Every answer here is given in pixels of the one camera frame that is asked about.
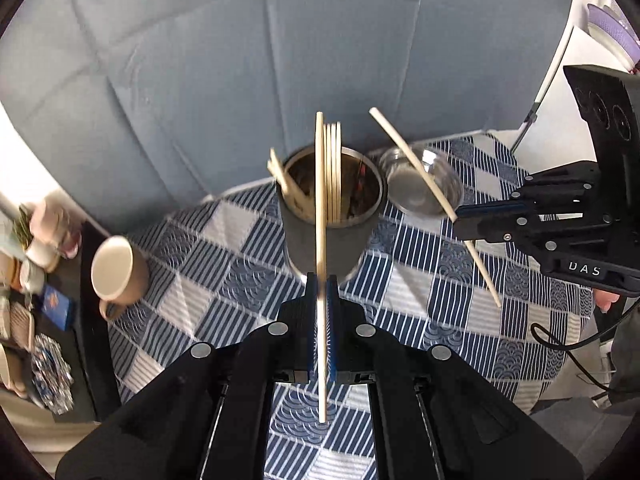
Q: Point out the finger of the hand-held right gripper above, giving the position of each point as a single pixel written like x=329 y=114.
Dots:
x=500 y=207
x=500 y=230

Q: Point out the grey-blue fabric backdrop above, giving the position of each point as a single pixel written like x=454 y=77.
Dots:
x=200 y=60

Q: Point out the purple striped plate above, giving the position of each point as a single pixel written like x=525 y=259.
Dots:
x=612 y=30

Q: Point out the single wooden chopstick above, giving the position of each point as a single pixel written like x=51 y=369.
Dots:
x=320 y=240
x=411 y=161

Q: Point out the black cylindrical utensil holder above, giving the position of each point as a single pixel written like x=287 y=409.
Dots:
x=300 y=250

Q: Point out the blue card box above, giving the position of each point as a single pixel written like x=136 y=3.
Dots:
x=57 y=307

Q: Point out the person's right hand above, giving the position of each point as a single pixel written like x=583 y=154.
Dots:
x=607 y=302

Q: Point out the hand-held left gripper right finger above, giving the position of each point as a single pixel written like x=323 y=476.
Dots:
x=334 y=330

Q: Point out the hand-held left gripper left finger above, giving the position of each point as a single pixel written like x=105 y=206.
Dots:
x=312 y=330

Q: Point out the pink cup stack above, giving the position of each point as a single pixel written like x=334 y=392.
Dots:
x=52 y=225

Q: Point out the stainless steel plate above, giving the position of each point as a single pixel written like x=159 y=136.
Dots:
x=425 y=185

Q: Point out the crumpled silver foil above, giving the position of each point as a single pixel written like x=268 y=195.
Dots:
x=50 y=375

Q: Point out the beige ceramic mug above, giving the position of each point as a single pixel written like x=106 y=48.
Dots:
x=117 y=275

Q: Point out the black clamp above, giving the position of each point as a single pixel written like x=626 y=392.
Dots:
x=530 y=116

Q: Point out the person's right forearm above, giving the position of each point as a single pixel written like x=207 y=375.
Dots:
x=627 y=355

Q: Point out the blue white patterned tablecloth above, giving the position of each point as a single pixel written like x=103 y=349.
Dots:
x=225 y=260

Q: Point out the bunch of wooden chopsticks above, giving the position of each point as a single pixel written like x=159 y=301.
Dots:
x=332 y=170

